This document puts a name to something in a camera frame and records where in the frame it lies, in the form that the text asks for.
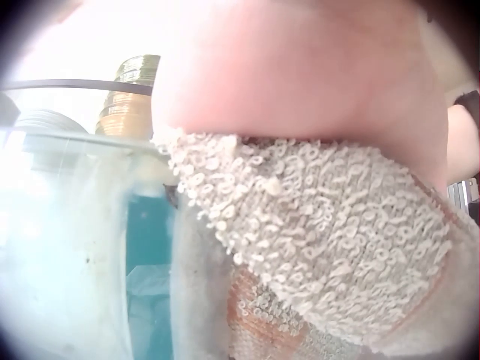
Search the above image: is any person's left hand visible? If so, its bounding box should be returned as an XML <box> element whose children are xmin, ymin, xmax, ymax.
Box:
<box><xmin>150</xmin><ymin>0</ymin><xmax>450</xmax><ymax>186</ymax></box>

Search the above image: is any white terry cloth towel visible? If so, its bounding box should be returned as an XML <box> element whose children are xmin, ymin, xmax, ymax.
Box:
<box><xmin>154</xmin><ymin>127</ymin><xmax>479</xmax><ymax>360</ymax></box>

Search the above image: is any grey ribbed round lid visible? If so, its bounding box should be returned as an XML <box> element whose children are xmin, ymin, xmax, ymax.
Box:
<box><xmin>15</xmin><ymin>108</ymin><xmax>87</xmax><ymax>170</ymax></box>

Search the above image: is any clear glass container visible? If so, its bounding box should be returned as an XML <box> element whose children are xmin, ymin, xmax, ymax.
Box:
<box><xmin>0</xmin><ymin>79</ymin><xmax>181</xmax><ymax>360</ymax></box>

